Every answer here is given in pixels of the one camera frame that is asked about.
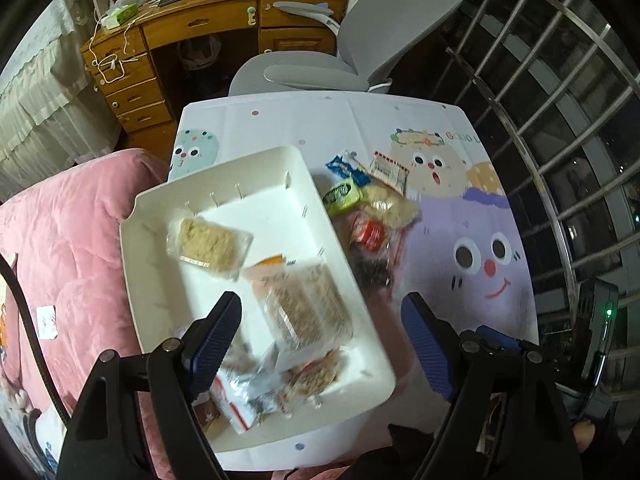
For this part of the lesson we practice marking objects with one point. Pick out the brown grain cake packet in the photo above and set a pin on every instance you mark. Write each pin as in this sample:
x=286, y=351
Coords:
x=300, y=310

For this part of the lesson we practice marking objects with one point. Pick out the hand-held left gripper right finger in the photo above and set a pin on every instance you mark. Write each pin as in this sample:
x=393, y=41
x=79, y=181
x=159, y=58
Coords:
x=430, y=350

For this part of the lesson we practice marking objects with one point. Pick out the silver white snack bag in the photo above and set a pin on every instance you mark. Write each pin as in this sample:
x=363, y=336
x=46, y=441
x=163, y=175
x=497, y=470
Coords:
x=240, y=395

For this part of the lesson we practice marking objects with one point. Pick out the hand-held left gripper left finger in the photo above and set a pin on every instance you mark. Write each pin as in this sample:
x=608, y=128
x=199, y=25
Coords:
x=212, y=345

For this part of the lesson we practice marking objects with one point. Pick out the white fabric tag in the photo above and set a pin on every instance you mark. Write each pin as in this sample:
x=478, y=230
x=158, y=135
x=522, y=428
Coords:
x=47, y=322

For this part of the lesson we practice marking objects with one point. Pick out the clear rice cracker packet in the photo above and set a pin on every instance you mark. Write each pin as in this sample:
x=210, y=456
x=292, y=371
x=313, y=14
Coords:
x=207, y=245

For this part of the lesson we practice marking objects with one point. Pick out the pink quilted blanket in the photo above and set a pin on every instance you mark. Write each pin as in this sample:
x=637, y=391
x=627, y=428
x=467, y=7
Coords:
x=75, y=220

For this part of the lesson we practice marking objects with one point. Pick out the blue snack packet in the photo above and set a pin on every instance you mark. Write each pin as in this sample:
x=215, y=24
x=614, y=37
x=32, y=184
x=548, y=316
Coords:
x=342, y=166

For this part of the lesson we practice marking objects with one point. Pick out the red edged rice cracker packet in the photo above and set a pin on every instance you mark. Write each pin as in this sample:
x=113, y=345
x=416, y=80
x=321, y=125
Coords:
x=392, y=210

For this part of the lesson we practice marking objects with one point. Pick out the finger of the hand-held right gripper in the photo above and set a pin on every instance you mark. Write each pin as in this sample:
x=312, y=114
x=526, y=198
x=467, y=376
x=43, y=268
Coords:
x=497, y=338

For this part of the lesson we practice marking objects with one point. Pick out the grey office chair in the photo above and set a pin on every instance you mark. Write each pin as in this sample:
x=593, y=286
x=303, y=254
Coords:
x=400, y=15

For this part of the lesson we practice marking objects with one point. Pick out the metal window grille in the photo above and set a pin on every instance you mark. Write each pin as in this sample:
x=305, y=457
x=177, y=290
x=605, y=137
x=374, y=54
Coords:
x=567, y=255

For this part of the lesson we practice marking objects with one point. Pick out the dark chocolate snack packet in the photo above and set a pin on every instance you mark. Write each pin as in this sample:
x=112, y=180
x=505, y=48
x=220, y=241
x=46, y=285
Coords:
x=372, y=270

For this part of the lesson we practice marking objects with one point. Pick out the waste bin with bag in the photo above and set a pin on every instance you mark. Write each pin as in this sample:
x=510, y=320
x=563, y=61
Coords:
x=200, y=52

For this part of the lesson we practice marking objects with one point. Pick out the red snack packet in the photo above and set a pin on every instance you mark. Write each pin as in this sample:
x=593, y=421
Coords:
x=370, y=235

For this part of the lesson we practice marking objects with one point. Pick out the green white drawer hook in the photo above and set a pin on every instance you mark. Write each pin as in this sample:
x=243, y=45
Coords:
x=251, y=14

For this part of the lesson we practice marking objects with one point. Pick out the wooden desk with drawers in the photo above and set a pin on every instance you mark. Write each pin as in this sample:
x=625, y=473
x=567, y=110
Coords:
x=200, y=20

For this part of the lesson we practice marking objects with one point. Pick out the cartoon printed tablecloth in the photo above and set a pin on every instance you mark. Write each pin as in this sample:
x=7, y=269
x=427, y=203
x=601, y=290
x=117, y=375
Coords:
x=300, y=120

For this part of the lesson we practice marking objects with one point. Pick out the green snack packet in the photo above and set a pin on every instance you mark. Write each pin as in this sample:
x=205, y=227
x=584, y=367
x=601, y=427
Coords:
x=342, y=194

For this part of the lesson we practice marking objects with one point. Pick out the white plastic bin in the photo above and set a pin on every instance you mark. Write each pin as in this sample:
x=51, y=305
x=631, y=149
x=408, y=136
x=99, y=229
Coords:
x=280, y=215

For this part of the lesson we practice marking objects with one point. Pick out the brown cookie packet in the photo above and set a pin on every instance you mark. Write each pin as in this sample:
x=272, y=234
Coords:
x=312, y=377

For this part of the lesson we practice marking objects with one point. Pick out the white frilled curtain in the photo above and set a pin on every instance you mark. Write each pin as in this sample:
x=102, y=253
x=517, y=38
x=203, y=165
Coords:
x=45, y=110

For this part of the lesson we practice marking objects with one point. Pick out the green tissue pack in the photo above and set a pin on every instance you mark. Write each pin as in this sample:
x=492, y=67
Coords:
x=124, y=11

